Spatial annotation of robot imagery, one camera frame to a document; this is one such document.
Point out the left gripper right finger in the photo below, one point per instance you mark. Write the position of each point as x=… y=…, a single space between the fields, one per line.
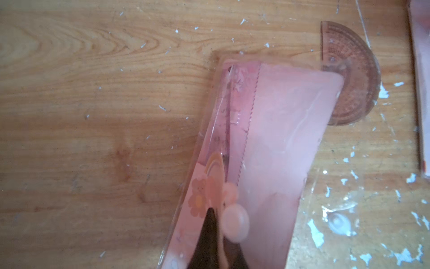
x=234 y=255

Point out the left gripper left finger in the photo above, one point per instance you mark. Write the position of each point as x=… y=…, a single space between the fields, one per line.
x=206 y=253

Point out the pink banknote bundle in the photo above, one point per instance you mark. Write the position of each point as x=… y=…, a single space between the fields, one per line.
x=293 y=105

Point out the pink tinted straight ruler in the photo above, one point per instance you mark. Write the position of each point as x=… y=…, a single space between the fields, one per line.
x=230 y=123

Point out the pink tinted protractor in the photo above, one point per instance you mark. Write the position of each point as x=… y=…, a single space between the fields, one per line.
x=346 y=53

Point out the pink ruler set pouch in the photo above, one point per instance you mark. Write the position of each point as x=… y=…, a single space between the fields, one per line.
x=419 y=21

